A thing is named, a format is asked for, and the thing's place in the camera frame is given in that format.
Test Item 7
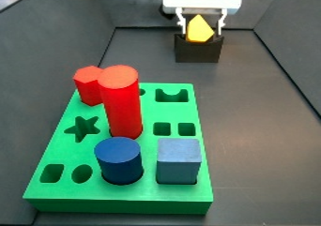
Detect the tall red cylinder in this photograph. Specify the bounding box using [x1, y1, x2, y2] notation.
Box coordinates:
[98, 65, 143, 139]

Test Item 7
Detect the yellow three prong object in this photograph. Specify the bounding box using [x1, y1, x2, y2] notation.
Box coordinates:
[186, 15, 214, 42]

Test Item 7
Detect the light blue square block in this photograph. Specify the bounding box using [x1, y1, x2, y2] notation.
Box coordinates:
[155, 138, 202, 185]

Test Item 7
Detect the black curved fixture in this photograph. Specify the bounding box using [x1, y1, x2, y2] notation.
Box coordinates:
[174, 34, 225, 63]

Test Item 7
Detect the dark blue cylinder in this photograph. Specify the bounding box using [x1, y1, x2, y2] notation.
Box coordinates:
[94, 137, 145, 185]

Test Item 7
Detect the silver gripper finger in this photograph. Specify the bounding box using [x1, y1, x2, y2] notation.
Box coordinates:
[216, 8, 228, 37]
[175, 8, 186, 36]

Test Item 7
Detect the red hexagonal prism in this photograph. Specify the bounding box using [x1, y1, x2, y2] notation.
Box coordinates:
[72, 66, 103, 106]

